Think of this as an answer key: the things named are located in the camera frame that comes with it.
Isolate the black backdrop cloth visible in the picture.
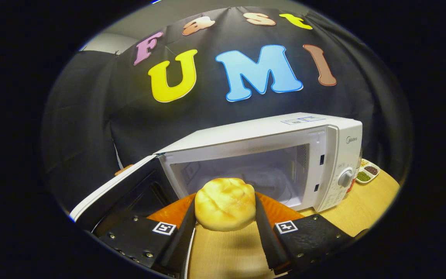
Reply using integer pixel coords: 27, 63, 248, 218
41, 6, 413, 214

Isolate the white divided condiment dish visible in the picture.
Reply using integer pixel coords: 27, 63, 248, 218
355, 159, 381, 184

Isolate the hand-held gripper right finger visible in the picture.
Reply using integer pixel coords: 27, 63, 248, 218
254, 193, 357, 274

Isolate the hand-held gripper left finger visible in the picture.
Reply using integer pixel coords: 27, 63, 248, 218
98, 193, 196, 274

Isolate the white microwave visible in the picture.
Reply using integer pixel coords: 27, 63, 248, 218
69, 112, 363, 233

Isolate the golden bread bun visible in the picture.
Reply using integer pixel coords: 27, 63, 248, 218
194, 177, 256, 232

